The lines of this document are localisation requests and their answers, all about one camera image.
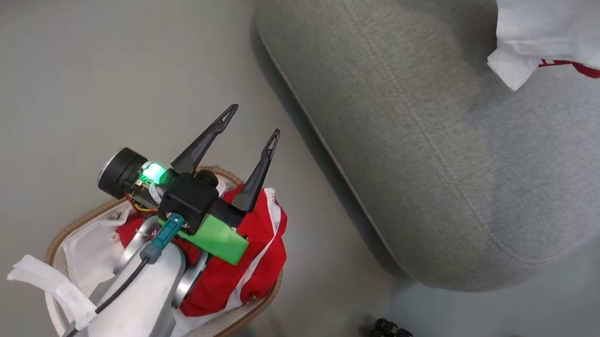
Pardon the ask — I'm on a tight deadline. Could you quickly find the grey fabric sofa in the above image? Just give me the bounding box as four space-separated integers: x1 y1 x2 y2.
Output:
238 0 600 301

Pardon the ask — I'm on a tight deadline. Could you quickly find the brown wicker laundry basket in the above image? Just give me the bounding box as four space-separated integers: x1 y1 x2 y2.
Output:
40 156 291 337

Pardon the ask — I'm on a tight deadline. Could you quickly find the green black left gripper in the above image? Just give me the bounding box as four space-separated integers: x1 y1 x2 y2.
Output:
93 96 283 268

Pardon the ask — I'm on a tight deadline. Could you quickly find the teal cable connector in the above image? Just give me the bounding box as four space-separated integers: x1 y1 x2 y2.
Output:
139 211 186 267

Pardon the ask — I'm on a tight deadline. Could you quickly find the thin black cable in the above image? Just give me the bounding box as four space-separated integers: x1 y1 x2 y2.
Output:
60 252 150 337

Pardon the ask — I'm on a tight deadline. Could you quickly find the white strap on arm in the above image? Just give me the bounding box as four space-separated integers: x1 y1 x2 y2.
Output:
4 253 102 332

